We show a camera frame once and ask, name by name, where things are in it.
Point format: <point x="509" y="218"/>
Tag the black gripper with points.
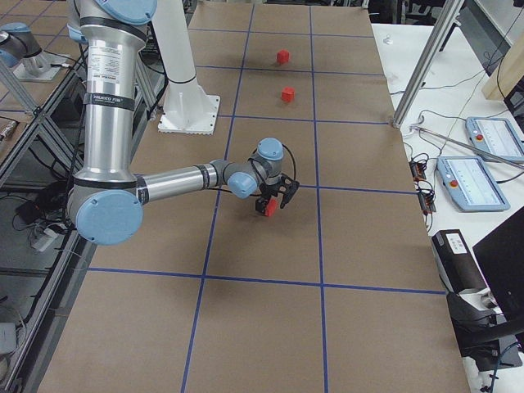
<point x="272" y="190"/>

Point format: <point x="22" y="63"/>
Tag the red cube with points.
<point x="283" y="56"/>
<point x="270" y="207"/>
<point x="288" y="94"/>

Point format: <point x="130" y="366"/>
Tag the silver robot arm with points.
<point x="106" y="201"/>
<point x="17" y="43"/>

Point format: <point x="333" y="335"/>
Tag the long reach grabber stick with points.
<point x="468" y="145"/>

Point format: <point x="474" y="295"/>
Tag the black box with label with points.
<point x="455" y="262"/>

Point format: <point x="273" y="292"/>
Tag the near blue teach pendant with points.
<point x="470" y="184"/>

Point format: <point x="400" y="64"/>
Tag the blue teach pendant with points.
<point x="497" y="136"/>
<point x="470" y="184"/>

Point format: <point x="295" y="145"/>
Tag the far blue teach pendant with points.
<point x="497" y="136"/>

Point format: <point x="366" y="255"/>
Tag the black monitor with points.
<point x="500" y="257"/>

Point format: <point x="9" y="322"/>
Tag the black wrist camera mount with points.
<point x="287" y="188"/>

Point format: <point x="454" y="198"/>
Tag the white camera stand post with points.
<point x="186" y="108"/>

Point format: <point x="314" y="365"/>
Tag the aluminium side frame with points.
<point x="82" y="317"/>

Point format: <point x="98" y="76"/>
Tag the aluminium frame post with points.
<point x="437" y="36"/>

